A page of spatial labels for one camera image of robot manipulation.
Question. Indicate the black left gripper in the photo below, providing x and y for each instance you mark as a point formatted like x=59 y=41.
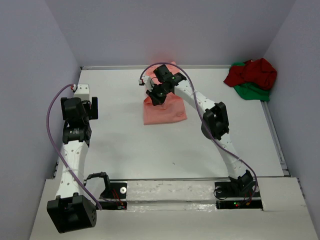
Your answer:
x=91 y=109

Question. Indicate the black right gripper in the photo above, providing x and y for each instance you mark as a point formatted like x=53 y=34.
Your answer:
x=155 y=100

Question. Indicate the pink t shirt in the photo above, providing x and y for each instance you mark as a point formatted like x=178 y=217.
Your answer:
x=171 y=111

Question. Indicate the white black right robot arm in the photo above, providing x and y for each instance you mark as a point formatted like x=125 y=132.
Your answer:
x=214 y=123

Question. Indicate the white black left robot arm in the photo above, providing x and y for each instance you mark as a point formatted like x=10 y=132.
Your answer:
x=75 y=207

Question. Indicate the green t shirt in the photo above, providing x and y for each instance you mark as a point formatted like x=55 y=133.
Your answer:
x=251 y=91

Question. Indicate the red t shirt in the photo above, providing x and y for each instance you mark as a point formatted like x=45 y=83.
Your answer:
x=259 y=72

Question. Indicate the white foam strip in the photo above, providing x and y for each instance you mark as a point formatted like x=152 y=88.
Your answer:
x=170 y=195

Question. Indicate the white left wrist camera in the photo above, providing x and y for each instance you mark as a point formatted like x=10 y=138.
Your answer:
x=81 y=91

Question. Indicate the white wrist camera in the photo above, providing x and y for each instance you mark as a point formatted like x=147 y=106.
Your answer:
x=146 y=81
x=81 y=91

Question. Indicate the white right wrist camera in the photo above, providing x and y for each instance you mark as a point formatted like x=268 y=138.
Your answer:
x=146 y=81

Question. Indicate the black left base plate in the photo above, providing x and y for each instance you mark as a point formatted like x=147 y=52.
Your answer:
x=114 y=198

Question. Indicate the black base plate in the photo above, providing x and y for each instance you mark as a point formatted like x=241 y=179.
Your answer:
x=114 y=198
x=228 y=197

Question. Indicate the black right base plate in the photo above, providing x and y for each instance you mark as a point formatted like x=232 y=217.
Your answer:
x=228 y=197

